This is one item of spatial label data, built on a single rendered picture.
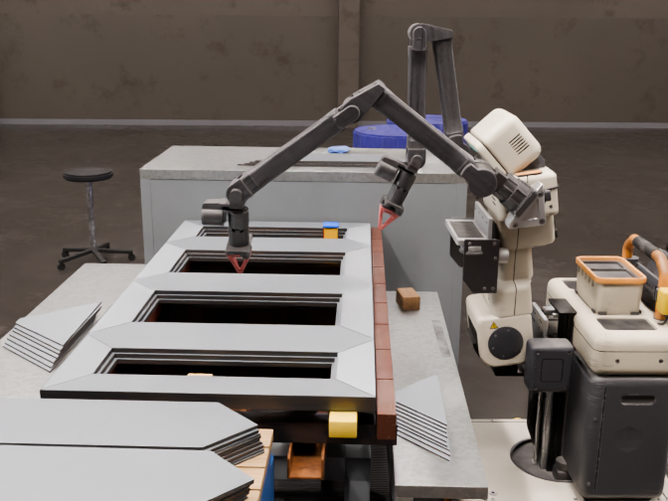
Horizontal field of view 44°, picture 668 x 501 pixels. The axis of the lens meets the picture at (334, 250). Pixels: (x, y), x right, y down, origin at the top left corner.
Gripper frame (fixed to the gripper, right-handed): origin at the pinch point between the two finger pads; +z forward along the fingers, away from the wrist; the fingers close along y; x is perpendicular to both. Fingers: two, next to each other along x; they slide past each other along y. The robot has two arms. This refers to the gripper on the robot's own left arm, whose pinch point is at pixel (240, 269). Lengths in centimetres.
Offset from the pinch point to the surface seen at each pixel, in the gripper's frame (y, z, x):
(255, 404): 61, -3, 11
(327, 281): -17.2, 13.3, 24.7
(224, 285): -11.8, 13.0, -6.7
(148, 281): -14.4, 14.3, -30.4
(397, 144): -290, 79, 61
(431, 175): -98, 12, 63
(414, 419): 47, 12, 48
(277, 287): -10.8, 12.2, 9.8
